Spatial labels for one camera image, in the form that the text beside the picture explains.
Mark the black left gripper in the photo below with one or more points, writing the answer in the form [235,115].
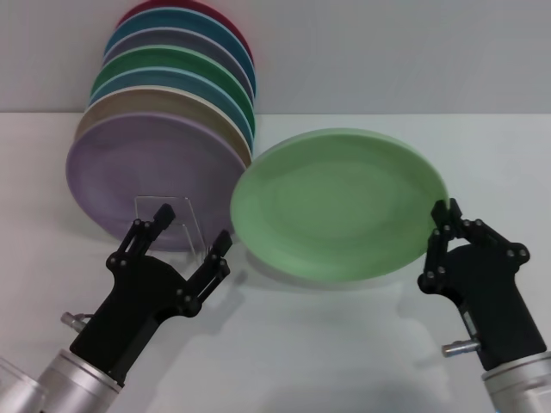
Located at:
[138,301]

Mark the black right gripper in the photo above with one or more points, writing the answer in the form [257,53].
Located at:
[490,301]

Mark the light green plate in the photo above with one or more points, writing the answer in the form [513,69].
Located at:
[336,206]

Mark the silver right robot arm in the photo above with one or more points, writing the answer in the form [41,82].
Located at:
[521,383]

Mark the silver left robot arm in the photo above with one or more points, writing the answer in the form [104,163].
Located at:
[73,383]

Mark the lilac plate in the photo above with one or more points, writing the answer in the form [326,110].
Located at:
[142,168]

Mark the beige plate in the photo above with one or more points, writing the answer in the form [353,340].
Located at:
[150,101]

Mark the light blue plate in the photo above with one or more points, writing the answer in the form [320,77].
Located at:
[163,79]

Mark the dark green plate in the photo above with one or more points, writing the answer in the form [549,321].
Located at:
[172,58]

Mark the grey purple plate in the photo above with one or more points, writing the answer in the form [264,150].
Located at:
[181,38]

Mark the teal blue plate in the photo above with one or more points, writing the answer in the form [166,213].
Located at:
[181,19]

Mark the maroon red plate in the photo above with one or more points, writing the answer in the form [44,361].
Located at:
[172,2]

